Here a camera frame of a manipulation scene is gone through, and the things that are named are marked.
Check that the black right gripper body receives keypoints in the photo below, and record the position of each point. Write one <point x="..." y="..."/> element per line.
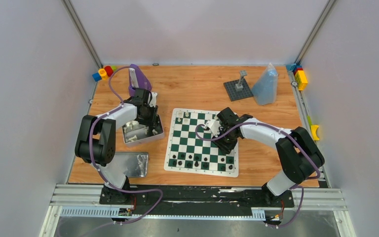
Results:
<point x="227" y="143"/>

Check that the purple metronome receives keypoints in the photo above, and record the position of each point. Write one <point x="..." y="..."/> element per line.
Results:
<point x="137" y="79"/>

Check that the white chess pieces in tin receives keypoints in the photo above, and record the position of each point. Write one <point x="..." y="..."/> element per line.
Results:
<point x="130" y="131"/>

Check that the silver tin box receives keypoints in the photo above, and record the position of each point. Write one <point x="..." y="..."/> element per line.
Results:
<point x="146" y="134"/>

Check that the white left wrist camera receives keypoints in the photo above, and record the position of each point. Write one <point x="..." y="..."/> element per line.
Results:
<point x="152" y="99"/>

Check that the blue plastic bag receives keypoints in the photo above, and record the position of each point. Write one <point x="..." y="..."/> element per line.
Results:
<point x="265" y="89"/>

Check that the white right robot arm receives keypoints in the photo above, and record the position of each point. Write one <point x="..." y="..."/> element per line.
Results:
<point x="299" y="156"/>

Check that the silver tin lid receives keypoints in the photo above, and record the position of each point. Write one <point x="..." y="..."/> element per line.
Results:
<point x="133" y="164"/>

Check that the yellow red blue duplo bricks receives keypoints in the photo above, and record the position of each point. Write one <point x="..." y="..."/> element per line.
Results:
<point x="299" y="75"/>

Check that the green white chess board mat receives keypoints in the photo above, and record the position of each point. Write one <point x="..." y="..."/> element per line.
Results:
<point x="189" y="149"/>

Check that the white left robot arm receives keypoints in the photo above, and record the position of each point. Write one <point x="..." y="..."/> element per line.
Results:
<point x="96" y="140"/>

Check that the colourful toy block stack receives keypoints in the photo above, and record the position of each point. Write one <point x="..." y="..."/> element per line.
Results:
<point x="104" y="73"/>

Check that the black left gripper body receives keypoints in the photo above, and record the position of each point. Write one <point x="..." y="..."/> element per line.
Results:
<point x="148" y="115"/>

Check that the yellow curved block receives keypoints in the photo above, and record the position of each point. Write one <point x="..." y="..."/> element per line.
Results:
<point x="314" y="132"/>

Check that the grey lego baseplate with tower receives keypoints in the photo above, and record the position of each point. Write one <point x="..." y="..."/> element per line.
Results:
<point x="238" y="89"/>

